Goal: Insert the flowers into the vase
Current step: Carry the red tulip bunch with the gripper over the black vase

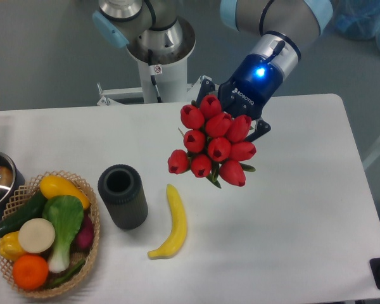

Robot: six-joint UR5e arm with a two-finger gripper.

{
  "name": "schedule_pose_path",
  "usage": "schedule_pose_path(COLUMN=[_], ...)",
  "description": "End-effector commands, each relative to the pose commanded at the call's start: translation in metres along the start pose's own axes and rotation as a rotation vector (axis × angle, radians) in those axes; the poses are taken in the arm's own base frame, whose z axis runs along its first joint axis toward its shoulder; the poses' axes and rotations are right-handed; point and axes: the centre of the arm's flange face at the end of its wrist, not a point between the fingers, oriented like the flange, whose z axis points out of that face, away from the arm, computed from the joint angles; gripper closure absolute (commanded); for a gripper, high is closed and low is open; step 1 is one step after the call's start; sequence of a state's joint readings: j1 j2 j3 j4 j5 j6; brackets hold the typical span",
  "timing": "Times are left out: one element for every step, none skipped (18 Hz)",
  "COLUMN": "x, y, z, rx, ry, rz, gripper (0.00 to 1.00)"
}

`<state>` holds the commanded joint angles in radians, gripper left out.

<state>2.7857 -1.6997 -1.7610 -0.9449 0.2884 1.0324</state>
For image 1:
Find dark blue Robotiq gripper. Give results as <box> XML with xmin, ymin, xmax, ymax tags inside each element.
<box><xmin>196</xmin><ymin>31</ymin><xmax>301</xmax><ymax>142</ymax></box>

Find red tulip bouquet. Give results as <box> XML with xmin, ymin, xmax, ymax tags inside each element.
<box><xmin>167</xmin><ymin>94</ymin><xmax>257</xmax><ymax>187</ymax></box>

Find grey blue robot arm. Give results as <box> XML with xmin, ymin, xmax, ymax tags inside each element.
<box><xmin>92</xmin><ymin>1</ymin><xmax>333</xmax><ymax>142</ymax></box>

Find dark grey ribbed vase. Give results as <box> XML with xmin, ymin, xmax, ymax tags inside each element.
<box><xmin>98</xmin><ymin>164</ymin><xmax>148</xmax><ymax>230</ymax></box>

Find yellow banana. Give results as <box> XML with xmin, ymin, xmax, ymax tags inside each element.
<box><xmin>148</xmin><ymin>184</ymin><xmax>187</xmax><ymax>260</ymax></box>

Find blue plastic bags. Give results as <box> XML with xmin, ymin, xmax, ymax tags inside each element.
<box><xmin>332</xmin><ymin>1</ymin><xmax>380</xmax><ymax>51</ymax></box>

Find purple red onion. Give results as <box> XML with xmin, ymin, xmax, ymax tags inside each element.
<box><xmin>75</xmin><ymin>213</ymin><xmax>94</xmax><ymax>250</ymax></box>

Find green bok choy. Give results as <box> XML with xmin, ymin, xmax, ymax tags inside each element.
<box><xmin>42</xmin><ymin>195</ymin><xmax>84</xmax><ymax>273</ymax></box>

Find yellow squash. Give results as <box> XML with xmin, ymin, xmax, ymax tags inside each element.
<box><xmin>39</xmin><ymin>175</ymin><xmax>91</xmax><ymax>210</ymax></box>

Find woven wicker basket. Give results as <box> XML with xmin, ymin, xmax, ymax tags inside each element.
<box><xmin>0</xmin><ymin>170</ymin><xmax>100</xmax><ymax>299</ymax></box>

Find dark green cucumber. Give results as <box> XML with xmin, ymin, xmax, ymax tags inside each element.
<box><xmin>0</xmin><ymin>191</ymin><xmax>48</xmax><ymax>238</ymax></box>

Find white round radish slice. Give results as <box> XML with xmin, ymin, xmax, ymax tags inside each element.
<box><xmin>18</xmin><ymin>218</ymin><xmax>55</xmax><ymax>254</ymax></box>

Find green chili pepper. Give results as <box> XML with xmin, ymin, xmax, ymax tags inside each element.
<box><xmin>46</xmin><ymin>259</ymin><xmax>86</xmax><ymax>289</ymax></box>

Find orange fruit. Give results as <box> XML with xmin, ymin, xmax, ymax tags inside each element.
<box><xmin>12</xmin><ymin>255</ymin><xmax>49</xmax><ymax>291</ymax></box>

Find yellow bell pepper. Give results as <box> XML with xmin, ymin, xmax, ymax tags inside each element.
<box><xmin>0</xmin><ymin>231</ymin><xmax>27</xmax><ymax>262</ymax></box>

